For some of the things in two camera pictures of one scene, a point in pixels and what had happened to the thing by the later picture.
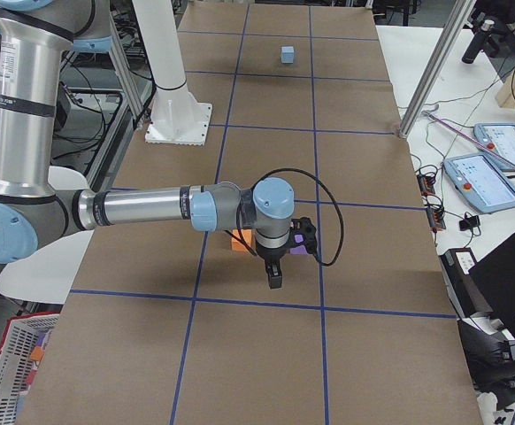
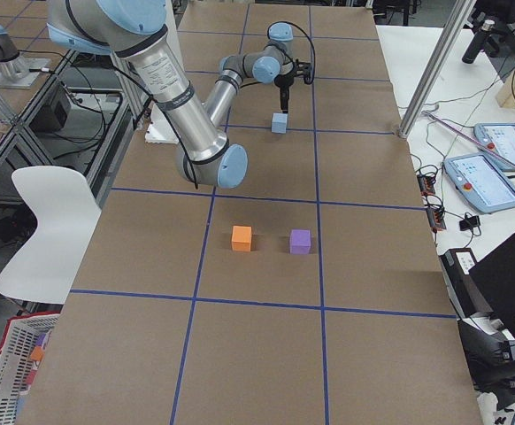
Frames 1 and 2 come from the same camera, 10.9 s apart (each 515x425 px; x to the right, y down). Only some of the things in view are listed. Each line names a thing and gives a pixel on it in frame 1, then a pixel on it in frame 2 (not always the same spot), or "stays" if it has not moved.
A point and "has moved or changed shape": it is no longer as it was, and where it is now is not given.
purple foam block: [299, 250] stays
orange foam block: [237, 245] stays
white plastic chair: [46, 273] stays
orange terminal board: [435, 215] stays
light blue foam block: [287, 54] has moved or changed shape
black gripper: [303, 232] to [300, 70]
